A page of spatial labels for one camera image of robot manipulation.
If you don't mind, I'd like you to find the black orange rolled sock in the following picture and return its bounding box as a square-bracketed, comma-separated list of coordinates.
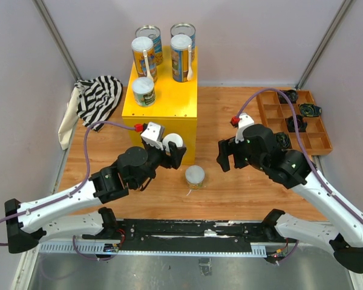
[286, 115, 307, 132]

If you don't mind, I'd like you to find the wooden divided organizer tray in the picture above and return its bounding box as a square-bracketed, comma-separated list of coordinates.
[256, 89, 333, 155]

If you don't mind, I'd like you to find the black white striped cloth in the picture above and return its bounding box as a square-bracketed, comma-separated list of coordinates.
[74, 76, 123, 127]

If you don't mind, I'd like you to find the black rolled sock top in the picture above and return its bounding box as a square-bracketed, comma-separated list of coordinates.
[278, 89, 299, 104]

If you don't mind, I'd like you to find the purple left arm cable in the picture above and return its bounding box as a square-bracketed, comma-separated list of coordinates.
[0, 121, 140, 262]

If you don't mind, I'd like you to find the yellow wooden cabinet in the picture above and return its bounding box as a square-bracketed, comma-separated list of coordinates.
[122, 46, 198, 165]

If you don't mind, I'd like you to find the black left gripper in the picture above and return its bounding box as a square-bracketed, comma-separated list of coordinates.
[133, 139, 186, 189]

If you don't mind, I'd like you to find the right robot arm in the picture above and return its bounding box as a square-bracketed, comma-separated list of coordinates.
[217, 124, 363, 274]

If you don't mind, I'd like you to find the blue Progresso soup can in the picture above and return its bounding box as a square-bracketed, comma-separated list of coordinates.
[135, 25, 163, 65]
[170, 22, 196, 61]

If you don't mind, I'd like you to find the dark rolled sock lower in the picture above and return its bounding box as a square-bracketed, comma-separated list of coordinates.
[275, 132, 291, 149]

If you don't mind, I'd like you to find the cream white cloth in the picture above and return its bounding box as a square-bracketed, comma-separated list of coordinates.
[57, 87, 79, 150]

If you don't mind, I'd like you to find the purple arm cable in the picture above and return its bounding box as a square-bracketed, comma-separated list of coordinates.
[234, 88, 363, 266]
[0, 121, 140, 262]

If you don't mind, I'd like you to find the blue porridge can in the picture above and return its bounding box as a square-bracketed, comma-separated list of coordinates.
[131, 36, 157, 82]

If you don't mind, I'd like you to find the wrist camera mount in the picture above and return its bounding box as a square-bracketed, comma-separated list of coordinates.
[231, 112, 255, 144]
[134, 122, 165, 150]

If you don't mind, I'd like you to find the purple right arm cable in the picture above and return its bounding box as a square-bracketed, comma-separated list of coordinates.
[234, 88, 363, 266]

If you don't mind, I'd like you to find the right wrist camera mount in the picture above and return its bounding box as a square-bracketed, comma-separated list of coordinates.
[231, 112, 255, 144]

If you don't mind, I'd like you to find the green patterned rolled sock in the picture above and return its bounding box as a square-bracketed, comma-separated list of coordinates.
[299, 103, 322, 118]

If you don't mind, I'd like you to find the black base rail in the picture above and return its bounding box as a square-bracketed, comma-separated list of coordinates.
[82, 218, 300, 254]

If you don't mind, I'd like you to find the purple-label can with spoon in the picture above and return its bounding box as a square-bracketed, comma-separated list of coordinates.
[171, 34, 194, 83]

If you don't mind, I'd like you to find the yellow-green can clear lid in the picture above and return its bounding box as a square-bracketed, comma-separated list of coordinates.
[185, 165, 205, 190]

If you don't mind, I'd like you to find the small yellow white-lid can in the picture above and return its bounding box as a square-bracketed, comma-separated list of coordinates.
[162, 133, 184, 153]

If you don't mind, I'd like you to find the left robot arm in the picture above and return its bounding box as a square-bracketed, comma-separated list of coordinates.
[4, 141, 186, 254]

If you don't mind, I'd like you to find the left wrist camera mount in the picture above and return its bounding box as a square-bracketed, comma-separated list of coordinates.
[134, 122, 165, 150]

